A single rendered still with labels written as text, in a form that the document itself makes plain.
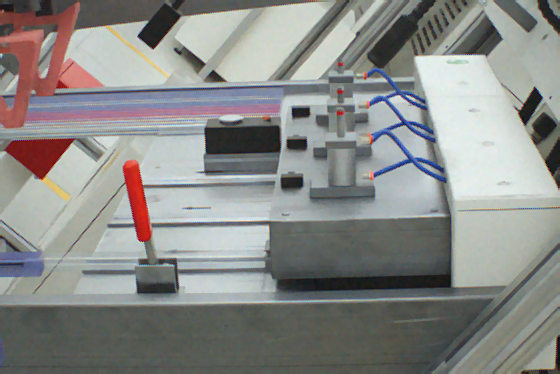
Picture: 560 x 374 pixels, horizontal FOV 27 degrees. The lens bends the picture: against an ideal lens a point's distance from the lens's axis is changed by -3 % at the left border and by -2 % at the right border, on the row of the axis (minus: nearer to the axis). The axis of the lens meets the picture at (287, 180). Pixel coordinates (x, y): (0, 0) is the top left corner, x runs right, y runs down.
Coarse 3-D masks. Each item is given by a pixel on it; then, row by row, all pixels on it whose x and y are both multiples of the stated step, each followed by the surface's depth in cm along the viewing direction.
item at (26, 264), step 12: (12, 252) 71; (24, 252) 71; (36, 252) 71; (0, 264) 70; (12, 264) 70; (24, 264) 70; (36, 264) 70; (0, 276) 70; (12, 276) 70; (24, 276) 70
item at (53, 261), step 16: (48, 256) 96; (64, 256) 95; (80, 256) 95; (96, 256) 95; (112, 256) 95; (128, 256) 95; (144, 256) 95; (160, 256) 95; (176, 256) 95; (192, 256) 95; (208, 256) 94; (224, 256) 94; (240, 256) 94; (256, 256) 94
